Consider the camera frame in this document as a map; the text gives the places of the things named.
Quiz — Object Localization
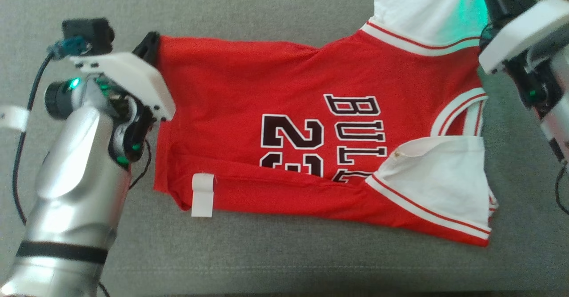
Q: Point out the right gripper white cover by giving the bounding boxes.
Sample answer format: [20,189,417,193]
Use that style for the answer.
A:
[478,0,569,111]

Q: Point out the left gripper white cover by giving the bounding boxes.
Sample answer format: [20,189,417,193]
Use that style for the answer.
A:
[44,31,177,169]

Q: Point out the red Bulls basketball jersey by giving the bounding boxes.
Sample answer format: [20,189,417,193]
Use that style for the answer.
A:
[152,0,499,248]

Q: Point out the grey sofa seat cushion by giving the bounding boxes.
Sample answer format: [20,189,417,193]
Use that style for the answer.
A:
[0,0,569,295]

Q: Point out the left arm black cable teal plug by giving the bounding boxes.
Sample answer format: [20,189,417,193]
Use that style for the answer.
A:
[0,37,92,226]

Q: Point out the arm black cable teal plug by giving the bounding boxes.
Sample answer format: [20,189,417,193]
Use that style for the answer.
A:
[554,161,569,215]
[0,37,92,226]

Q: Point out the right arm black cable teal plug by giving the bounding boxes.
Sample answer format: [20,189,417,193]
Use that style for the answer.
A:
[554,161,569,215]

